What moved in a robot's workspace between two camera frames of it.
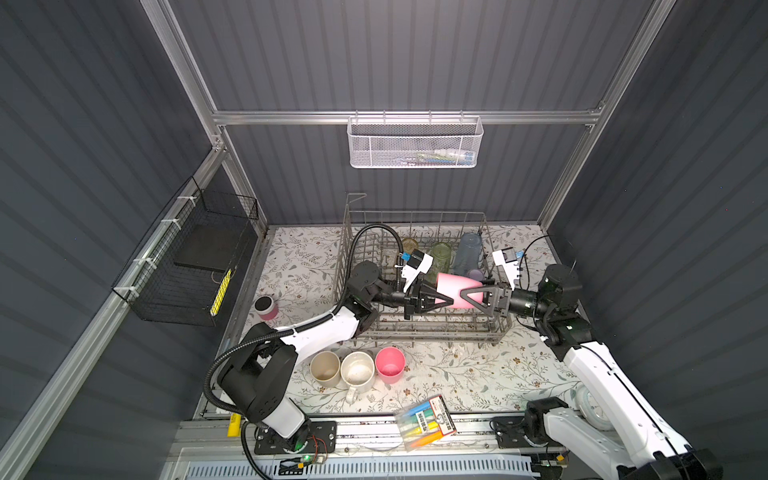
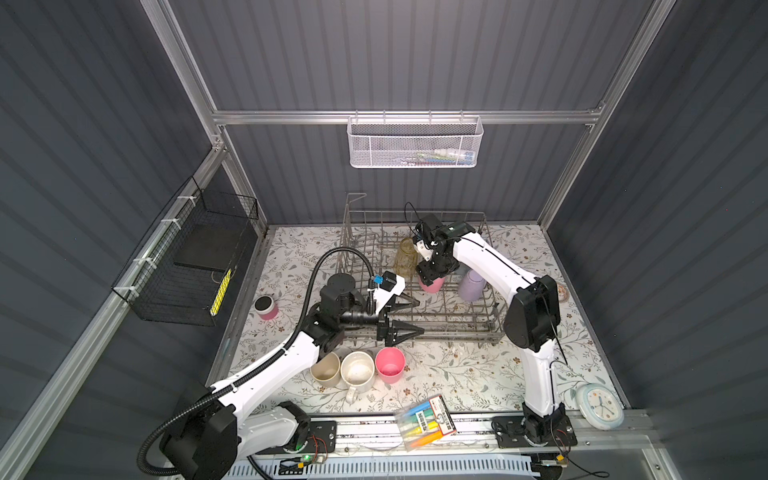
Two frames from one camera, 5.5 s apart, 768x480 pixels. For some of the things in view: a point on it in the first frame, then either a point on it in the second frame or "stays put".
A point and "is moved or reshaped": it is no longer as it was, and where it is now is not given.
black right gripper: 496,299 -> 427,276
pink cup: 452,286 is moved or reshaped
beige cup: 325,367 stays put
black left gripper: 427,301 -> 389,334
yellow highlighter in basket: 221,291 stays put
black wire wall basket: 179,275 stays put
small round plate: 592,409 stays put
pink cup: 390,363 stays put
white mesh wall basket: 414,141 stays put
